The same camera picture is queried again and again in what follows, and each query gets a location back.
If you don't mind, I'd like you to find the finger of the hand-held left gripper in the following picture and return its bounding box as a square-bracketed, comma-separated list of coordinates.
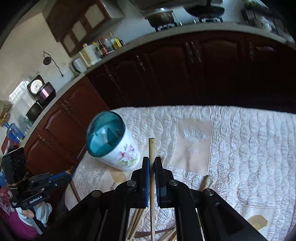
[23, 184, 58, 198]
[34, 171, 73, 186]

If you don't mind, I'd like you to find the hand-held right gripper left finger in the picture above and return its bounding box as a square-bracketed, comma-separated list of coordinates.
[43, 157, 149, 241]

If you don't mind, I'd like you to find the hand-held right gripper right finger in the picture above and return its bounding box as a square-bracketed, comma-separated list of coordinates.
[154, 157, 269, 241]

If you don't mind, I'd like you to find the light bamboo chopstick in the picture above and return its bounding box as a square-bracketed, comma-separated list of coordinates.
[149, 138, 156, 241]

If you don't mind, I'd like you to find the pile of wooden chopsticks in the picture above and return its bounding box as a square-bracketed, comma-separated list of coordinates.
[126, 157, 216, 241]

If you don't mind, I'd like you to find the floral cup with blue lid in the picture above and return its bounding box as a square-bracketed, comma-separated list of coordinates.
[86, 111, 141, 172]

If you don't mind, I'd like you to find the person's left forearm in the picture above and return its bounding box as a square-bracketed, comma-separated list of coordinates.
[0, 190, 40, 241]

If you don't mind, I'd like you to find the person's left hand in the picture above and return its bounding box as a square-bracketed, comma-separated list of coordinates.
[17, 202, 53, 234]

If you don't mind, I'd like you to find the blue water jug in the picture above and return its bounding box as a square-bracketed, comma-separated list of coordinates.
[5, 122, 25, 142]

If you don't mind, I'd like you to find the black round pot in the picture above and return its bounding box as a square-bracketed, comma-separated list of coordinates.
[25, 101, 43, 121]

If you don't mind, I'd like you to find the purple rice cooker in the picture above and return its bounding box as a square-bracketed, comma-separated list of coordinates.
[36, 82, 57, 105]

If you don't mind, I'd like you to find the dial kitchen scale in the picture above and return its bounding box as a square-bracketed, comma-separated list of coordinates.
[26, 74, 45, 96]

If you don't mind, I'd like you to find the white quilted blanket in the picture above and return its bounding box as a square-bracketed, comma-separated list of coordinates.
[65, 105, 296, 241]

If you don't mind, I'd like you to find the dark wooden base cabinet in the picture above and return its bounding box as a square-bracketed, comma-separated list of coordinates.
[23, 30, 296, 167]

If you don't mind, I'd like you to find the white countertop appliance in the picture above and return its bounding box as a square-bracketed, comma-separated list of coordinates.
[69, 57, 88, 74]

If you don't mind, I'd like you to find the beige box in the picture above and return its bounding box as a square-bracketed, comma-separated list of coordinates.
[78, 49, 93, 68]

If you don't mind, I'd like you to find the white plastic jug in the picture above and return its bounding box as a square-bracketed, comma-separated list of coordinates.
[84, 44, 100, 63]

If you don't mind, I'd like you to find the dark sauce bottle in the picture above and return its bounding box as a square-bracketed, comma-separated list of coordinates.
[98, 38, 110, 55]

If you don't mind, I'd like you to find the grey kitchen countertop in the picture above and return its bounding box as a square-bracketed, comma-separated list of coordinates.
[22, 22, 289, 144]

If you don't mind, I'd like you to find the gas stove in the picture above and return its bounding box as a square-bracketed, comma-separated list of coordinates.
[154, 17, 224, 32]

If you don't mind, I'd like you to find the metal cooking pot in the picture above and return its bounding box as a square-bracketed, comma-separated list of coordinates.
[144, 8, 175, 26]

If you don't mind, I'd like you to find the grey range hood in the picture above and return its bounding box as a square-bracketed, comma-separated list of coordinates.
[102, 0, 208, 19]

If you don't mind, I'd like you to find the black wok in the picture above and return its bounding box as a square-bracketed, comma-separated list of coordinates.
[184, 0, 225, 17]

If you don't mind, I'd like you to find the dish rack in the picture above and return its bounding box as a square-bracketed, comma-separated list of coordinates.
[240, 0, 287, 36]

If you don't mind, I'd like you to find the black wall-hung corded object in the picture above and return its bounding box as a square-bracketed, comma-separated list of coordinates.
[43, 52, 64, 77]

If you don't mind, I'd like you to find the brown wooden wall cabinet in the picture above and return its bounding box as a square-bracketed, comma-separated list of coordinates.
[45, 0, 114, 57]

